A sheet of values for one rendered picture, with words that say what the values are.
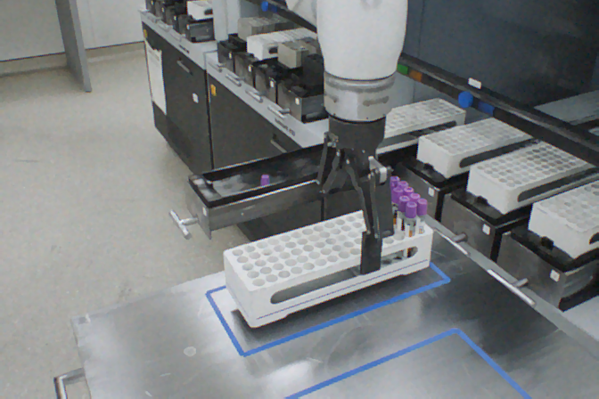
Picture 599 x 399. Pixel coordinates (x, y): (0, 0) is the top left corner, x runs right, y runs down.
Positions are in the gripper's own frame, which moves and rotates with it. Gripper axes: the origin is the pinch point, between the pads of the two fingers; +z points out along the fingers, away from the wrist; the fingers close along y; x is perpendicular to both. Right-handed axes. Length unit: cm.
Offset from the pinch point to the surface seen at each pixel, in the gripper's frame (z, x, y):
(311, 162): 9.2, 14.4, -39.7
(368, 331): 7.6, -3.3, 10.8
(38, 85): 89, -25, -354
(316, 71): 4, 36, -78
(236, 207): 10.2, -6.3, -31.1
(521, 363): 7.6, 11.2, 24.5
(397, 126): 3, 34, -37
